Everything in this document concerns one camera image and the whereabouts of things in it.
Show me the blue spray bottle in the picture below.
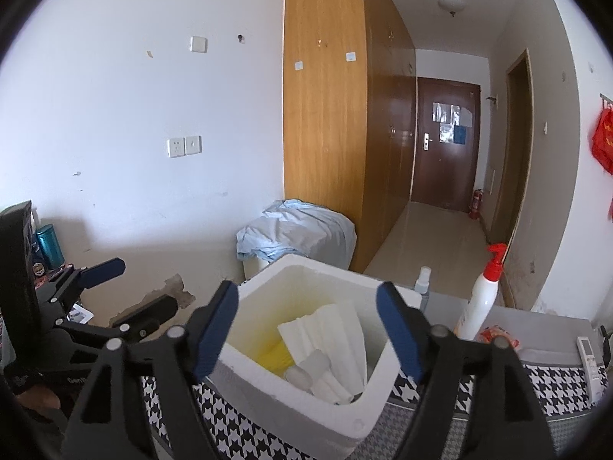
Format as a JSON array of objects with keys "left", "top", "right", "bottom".
[{"left": 413, "top": 266, "right": 432, "bottom": 314}]

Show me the white remote control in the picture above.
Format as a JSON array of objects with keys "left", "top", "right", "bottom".
[{"left": 576, "top": 336, "right": 604, "bottom": 403}]

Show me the dark brown door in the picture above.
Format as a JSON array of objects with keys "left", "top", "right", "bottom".
[{"left": 409, "top": 77, "right": 481, "bottom": 212}]

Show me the grey paper notice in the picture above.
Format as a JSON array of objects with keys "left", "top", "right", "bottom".
[{"left": 433, "top": 103, "right": 472, "bottom": 125}]

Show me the houndstooth tablecloth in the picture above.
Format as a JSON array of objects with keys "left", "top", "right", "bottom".
[{"left": 141, "top": 345, "right": 604, "bottom": 460}]

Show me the white lotion bottle red pump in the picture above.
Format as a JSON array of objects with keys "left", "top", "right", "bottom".
[{"left": 455, "top": 243, "right": 508, "bottom": 341}]

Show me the light blue cloth pile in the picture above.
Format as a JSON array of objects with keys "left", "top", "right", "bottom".
[{"left": 236, "top": 199, "right": 357, "bottom": 279}]

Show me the white face mask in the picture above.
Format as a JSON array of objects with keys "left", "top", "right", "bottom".
[{"left": 278, "top": 299, "right": 369, "bottom": 406}]

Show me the teal canister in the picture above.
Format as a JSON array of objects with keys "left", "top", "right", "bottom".
[{"left": 36, "top": 224, "right": 65, "bottom": 270}]

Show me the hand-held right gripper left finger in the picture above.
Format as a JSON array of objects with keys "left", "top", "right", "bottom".
[{"left": 60, "top": 279, "right": 240, "bottom": 460}]

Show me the brown doorway frame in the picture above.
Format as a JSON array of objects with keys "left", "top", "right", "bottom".
[{"left": 488, "top": 49, "right": 534, "bottom": 250}]

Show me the wooden wardrobe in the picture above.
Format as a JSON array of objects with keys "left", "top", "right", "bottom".
[{"left": 282, "top": 0, "right": 417, "bottom": 274}]

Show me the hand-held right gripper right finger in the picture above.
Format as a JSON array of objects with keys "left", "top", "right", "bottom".
[{"left": 375, "top": 282, "right": 559, "bottom": 460}]

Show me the white cloth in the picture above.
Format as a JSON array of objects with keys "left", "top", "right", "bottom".
[{"left": 285, "top": 349, "right": 336, "bottom": 391}]

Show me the orange snack packet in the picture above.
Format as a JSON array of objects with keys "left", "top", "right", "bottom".
[{"left": 474, "top": 324, "right": 520, "bottom": 350}]

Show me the white foam box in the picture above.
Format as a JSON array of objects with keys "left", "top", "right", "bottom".
[{"left": 211, "top": 254, "right": 425, "bottom": 453}]

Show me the white double wall socket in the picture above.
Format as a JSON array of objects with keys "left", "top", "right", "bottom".
[{"left": 167, "top": 135, "right": 202, "bottom": 158}]

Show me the red hanging bag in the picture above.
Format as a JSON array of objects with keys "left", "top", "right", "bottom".
[{"left": 591, "top": 108, "right": 613, "bottom": 223}]

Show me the yellow cloth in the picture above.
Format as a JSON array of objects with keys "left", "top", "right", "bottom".
[{"left": 256, "top": 338, "right": 295, "bottom": 377}]

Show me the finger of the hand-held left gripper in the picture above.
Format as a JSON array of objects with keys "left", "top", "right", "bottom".
[
  {"left": 36, "top": 257, "right": 126, "bottom": 319},
  {"left": 55, "top": 294, "right": 179, "bottom": 347}
]

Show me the person's left hand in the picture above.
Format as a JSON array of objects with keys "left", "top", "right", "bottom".
[{"left": 14, "top": 383, "right": 63, "bottom": 413}]

